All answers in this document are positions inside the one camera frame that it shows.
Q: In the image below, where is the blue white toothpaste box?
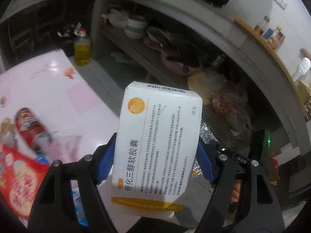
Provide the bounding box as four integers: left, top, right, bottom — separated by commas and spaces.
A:
72, 187, 89, 227

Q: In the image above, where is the red snack bag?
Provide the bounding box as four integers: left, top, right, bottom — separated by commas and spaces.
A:
1, 145, 49, 220

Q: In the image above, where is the red cartoon drink can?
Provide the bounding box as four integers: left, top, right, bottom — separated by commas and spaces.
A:
15, 107, 53, 156

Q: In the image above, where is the yellow white medicine box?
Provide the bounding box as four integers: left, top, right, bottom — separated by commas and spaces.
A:
111, 82, 202, 219

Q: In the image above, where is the grey concrete kitchen counter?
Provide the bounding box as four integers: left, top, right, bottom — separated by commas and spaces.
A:
1, 0, 310, 155

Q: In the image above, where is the person's right hand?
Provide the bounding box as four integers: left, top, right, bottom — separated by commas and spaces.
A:
229, 180, 241, 213

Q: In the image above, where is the wooden condiment shelf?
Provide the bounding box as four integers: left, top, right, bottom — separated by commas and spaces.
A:
233, 17, 310, 121

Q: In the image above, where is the yellow bag on shelf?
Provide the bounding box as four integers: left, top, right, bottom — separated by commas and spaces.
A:
187, 70, 227, 105

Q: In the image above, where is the pink plastic basin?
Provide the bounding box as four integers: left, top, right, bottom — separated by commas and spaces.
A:
160, 53, 203, 76

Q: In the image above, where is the stack of white bowls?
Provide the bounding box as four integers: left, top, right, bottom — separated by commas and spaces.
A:
124, 15, 147, 39

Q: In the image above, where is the yellow cooking oil jug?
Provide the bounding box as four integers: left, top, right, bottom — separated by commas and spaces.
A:
74, 28, 92, 66

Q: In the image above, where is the white plastic bag on shelf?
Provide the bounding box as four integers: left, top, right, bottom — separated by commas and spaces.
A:
101, 9, 129, 28

